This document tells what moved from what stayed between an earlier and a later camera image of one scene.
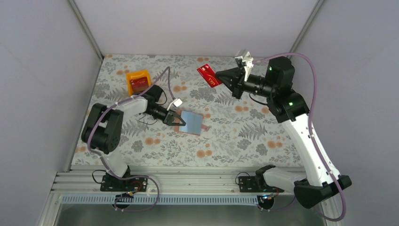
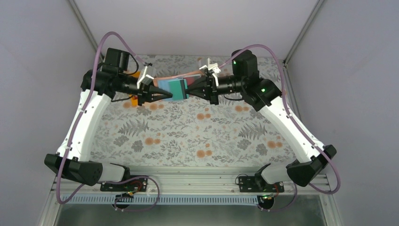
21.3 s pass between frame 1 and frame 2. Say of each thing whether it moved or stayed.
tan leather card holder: moved
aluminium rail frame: stayed
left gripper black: moved
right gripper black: moved
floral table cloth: stayed
